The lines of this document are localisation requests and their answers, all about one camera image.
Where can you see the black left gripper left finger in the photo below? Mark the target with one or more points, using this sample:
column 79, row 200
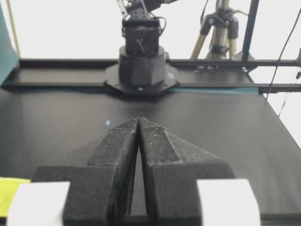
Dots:
column 101, row 175

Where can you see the yellow cloth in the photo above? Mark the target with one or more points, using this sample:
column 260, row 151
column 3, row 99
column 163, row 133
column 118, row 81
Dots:
column 8, row 188

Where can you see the black aluminium rail frame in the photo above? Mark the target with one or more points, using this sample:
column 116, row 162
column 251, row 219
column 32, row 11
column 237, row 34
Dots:
column 180, row 74

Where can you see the teal board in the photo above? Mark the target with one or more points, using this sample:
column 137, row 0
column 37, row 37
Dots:
column 8, row 57

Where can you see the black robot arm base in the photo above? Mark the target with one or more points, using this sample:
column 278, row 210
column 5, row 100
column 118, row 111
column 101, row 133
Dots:
column 142, row 68

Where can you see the camera tripod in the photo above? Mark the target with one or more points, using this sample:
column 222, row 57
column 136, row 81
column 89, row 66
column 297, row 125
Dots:
column 225, row 28

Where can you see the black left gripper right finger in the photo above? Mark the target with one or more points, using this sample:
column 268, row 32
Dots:
column 171, row 168

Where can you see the black vertical frame post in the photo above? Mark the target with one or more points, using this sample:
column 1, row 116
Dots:
column 249, row 30

